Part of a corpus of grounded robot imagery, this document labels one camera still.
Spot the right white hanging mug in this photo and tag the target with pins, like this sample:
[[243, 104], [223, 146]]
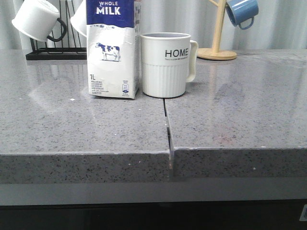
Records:
[[78, 20]]

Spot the white blue milk carton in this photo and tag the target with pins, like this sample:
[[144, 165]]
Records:
[[113, 47]]

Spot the white hanging mug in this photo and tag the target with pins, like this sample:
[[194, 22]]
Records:
[[37, 18], [78, 20]]

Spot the wooden mug tree stand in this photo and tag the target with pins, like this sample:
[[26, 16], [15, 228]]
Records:
[[215, 53]]

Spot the cream HOME cup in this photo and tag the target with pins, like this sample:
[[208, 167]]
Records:
[[168, 63]]

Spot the left white hanging mug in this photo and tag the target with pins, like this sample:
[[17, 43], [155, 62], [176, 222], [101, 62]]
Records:
[[37, 18]]

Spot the black wire mug rack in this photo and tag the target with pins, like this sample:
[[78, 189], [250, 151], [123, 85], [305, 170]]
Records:
[[73, 44]]

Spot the blue enamel mug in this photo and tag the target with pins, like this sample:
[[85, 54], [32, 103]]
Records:
[[242, 12]]

